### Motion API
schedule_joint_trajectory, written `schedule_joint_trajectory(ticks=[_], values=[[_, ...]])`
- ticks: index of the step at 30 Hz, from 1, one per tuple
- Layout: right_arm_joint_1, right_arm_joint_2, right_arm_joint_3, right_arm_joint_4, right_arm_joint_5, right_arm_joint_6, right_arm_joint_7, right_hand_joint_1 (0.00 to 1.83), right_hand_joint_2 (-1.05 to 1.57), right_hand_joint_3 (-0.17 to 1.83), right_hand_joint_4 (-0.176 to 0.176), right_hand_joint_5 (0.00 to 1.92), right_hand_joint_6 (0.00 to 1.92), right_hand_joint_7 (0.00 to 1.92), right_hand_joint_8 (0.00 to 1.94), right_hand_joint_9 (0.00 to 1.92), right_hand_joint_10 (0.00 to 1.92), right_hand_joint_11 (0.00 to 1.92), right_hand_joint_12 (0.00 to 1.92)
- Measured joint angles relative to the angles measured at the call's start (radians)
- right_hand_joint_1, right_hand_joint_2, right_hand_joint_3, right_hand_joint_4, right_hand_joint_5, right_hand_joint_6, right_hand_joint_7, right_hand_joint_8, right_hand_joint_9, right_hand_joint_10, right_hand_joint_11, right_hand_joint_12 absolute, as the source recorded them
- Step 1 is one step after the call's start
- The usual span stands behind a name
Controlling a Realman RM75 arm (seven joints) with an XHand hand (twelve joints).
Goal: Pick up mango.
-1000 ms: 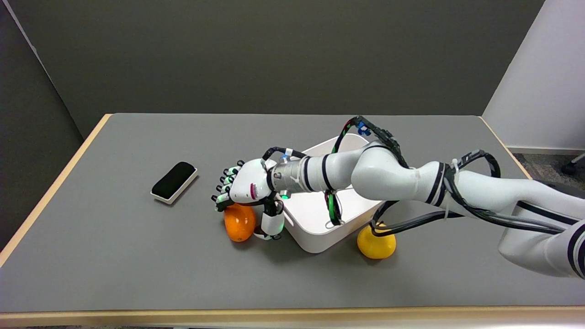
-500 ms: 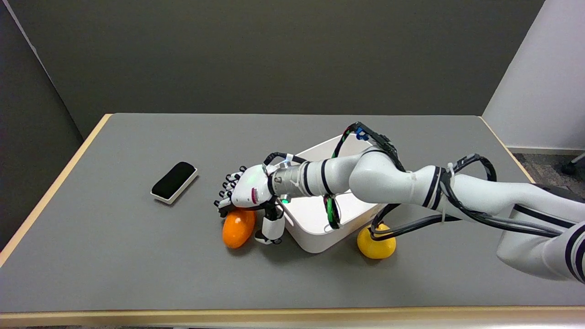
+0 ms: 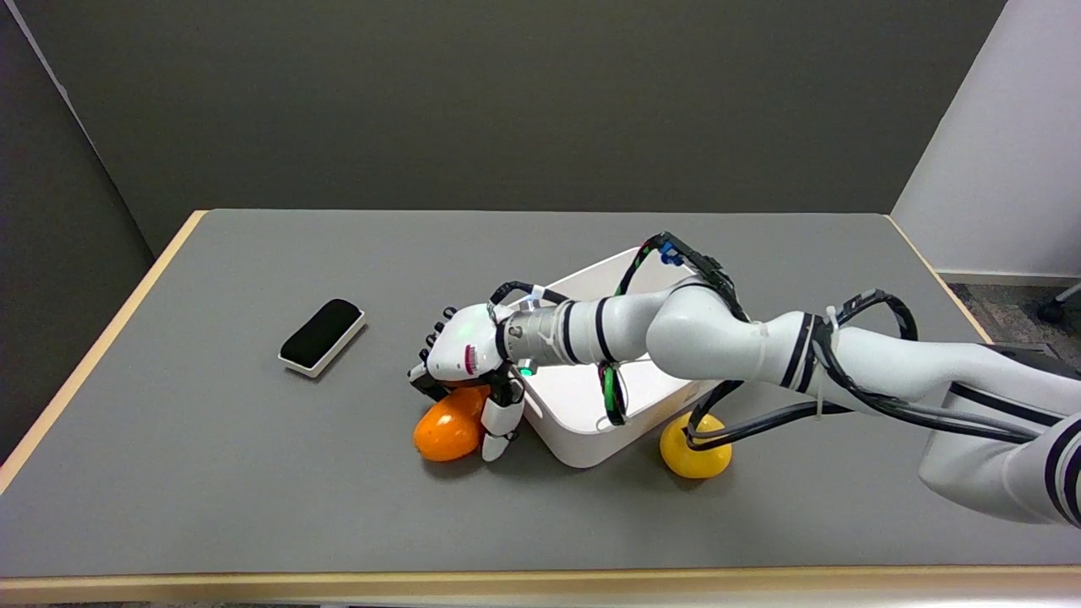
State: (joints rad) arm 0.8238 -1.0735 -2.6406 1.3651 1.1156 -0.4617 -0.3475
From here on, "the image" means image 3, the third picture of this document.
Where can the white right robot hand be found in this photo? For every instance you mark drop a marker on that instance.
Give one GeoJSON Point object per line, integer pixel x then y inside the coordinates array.
{"type": "Point", "coordinates": [460, 346]}

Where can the orange mango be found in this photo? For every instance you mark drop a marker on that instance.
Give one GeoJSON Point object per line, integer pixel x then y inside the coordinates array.
{"type": "Point", "coordinates": [448, 431]}

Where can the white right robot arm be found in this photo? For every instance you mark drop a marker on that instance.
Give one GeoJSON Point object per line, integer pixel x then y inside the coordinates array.
{"type": "Point", "coordinates": [701, 325]}

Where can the black eraser with white base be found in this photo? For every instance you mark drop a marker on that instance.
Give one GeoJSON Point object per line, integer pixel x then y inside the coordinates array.
{"type": "Point", "coordinates": [321, 333]}

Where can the white plastic storage bin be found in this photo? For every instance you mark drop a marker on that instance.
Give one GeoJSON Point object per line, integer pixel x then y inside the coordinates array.
{"type": "Point", "coordinates": [583, 439]}

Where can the yellow pear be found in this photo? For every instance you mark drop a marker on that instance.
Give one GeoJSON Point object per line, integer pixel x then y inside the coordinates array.
{"type": "Point", "coordinates": [705, 463]}

